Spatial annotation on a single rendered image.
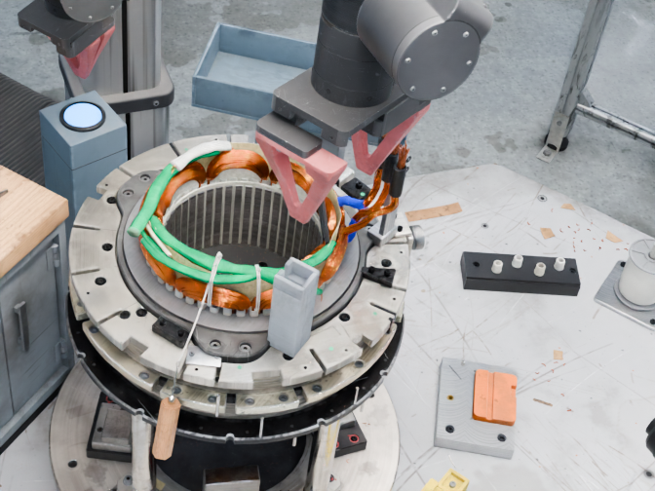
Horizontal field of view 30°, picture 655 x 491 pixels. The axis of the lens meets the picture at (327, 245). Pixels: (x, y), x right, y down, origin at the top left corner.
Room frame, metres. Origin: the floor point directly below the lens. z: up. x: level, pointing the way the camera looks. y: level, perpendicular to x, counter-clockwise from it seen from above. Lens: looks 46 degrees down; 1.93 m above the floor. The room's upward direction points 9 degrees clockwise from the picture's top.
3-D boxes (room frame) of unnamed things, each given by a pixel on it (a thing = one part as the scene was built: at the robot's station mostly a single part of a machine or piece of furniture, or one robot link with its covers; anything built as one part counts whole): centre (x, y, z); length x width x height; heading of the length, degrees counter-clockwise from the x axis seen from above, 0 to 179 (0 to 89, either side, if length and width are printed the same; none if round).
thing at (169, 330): (0.67, 0.12, 1.10); 0.03 x 0.01 x 0.01; 64
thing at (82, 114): (1.01, 0.29, 1.03); 0.04 x 0.04 x 0.01
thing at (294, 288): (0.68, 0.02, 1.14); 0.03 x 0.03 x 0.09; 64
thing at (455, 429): (0.88, -0.20, 0.79); 0.12 x 0.09 x 0.02; 179
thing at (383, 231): (0.83, -0.05, 1.15); 0.03 x 0.02 x 0.12; 146
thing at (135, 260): (0.79, 0.08, 1.05); 0.22 x 0.22 x 0.12
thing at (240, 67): (1.11, 0.05, 0.92); 0.25 x 0.11 x 0.28; 85
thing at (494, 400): (0.89, -0.22, 0.80); 0.07 x 0.05 x 0.01; 179
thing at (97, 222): (0.79, 0.08, 1.09); 0.32 x 0.32 x 0.01
